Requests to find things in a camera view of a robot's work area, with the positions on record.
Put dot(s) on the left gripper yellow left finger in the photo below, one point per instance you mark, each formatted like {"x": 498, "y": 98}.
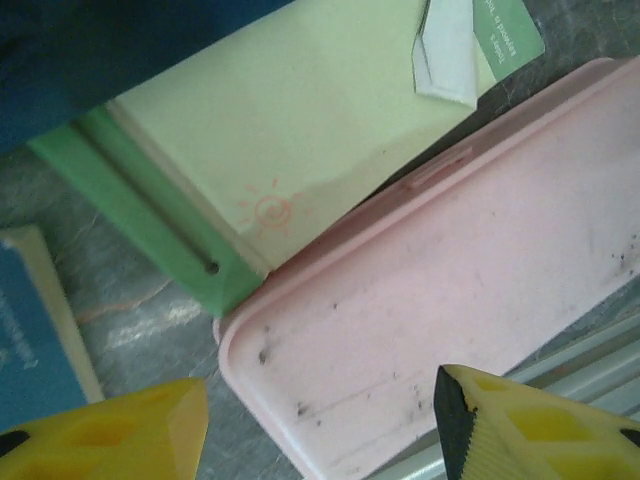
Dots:
{"x": 110, "y": 435}

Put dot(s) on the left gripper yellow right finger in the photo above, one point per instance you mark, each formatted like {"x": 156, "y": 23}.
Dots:
{"x": 540, "y": 435}

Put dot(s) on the blue booklet with barcodes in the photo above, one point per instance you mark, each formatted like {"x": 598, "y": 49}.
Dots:
{"x": 30, "y": 340}

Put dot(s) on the pink pencil case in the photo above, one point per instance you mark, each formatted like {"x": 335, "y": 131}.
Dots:
{"x": 425, "y": 280}

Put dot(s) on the green tissue pack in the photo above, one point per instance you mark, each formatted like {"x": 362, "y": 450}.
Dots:
{"x": 280, "y": 125}

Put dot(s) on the navy blue student backpack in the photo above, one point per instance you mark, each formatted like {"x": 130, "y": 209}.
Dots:
{"x": 100, "y": 55}

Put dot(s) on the aluminium table edge rail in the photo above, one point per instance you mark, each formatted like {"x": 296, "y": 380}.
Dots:
{"x": 590, "y": 370}

